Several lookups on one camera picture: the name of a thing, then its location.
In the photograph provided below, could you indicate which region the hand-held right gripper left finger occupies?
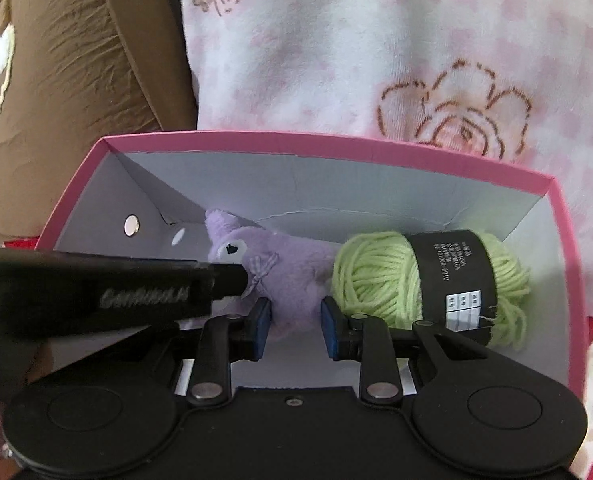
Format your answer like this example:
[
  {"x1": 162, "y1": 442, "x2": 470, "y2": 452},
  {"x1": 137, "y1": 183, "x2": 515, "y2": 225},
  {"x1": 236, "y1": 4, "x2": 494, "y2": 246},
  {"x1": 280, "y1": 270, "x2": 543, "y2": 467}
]
[{"x1": 186, "y1": 297, "x2": 273, "y2": 408}]

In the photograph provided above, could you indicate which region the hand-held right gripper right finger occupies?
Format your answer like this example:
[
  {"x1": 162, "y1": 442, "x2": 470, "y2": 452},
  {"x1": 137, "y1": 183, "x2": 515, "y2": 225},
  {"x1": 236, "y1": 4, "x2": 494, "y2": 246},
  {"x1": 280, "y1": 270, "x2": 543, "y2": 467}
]
[{"x1": 321, "y1": 296, "x2": 492, "y2": 403}]

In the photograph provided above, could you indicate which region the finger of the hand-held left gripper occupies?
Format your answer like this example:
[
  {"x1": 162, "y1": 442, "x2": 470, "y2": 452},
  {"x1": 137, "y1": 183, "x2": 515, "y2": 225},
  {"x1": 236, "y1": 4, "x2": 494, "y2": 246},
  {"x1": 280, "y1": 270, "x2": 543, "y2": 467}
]
[{"x1": 209, "y1": 262, "x2": 250, "y2": 302}]

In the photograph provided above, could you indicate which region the purple plush toy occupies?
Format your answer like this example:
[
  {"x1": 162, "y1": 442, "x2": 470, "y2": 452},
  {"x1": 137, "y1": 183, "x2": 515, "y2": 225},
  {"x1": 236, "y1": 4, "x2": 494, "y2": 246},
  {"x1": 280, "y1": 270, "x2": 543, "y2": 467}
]
[{"x1": 204, "y1": 208, "x2": 342, "y2": 346}]

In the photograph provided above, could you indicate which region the green yarn ball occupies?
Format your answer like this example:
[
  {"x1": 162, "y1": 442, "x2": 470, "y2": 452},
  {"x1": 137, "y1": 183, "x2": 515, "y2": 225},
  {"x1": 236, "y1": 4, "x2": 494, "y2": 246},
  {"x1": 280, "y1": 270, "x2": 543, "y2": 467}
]
[{"x1": 331, "y1": 229, "x2": 532, "y2": 351}]

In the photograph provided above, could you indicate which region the pink cardboard box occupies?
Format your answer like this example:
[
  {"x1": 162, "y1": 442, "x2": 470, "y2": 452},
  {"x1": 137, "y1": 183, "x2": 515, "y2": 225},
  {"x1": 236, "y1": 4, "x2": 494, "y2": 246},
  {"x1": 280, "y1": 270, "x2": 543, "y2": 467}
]
[{"x1": 34, "y1": 130, "x2": 590, "y2": 411}]

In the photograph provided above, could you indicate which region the brown pillow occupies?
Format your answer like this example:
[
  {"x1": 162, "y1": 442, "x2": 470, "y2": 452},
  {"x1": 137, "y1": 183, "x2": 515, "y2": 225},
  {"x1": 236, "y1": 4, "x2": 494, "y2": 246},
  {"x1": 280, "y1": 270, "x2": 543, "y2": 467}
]
[{"x1": 0, "y1": 0, "x2": 200, "y2": 246}]

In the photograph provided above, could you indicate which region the pink checked pillow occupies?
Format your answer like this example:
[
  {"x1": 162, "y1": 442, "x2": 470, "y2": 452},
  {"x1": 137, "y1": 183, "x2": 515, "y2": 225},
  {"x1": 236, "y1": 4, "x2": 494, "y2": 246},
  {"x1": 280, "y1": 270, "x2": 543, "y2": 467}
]
[{"x1": 174, "y1": 0, "x2": 593, "y2": 321}]

